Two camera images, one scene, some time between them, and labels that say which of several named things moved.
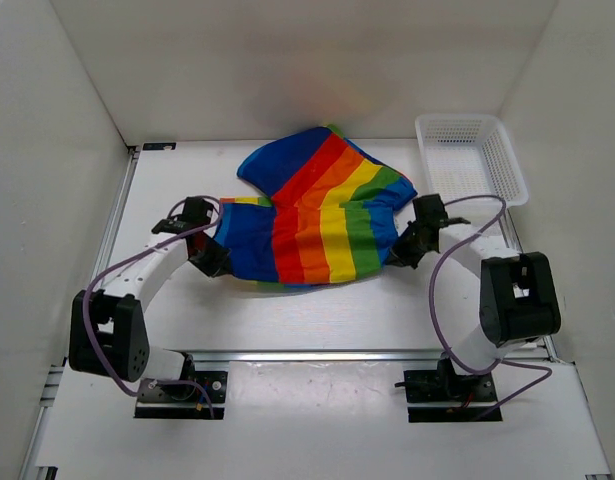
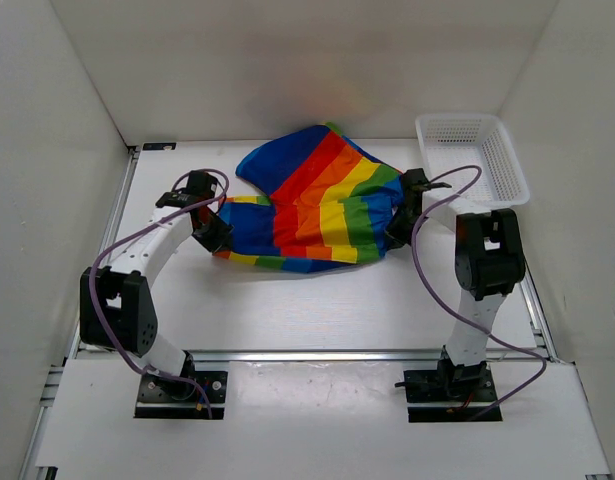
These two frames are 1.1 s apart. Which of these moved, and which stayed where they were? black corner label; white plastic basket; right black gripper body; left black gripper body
Moved: right black gripper body; left black gripper body
Stayed: black corner label; white plastic basket
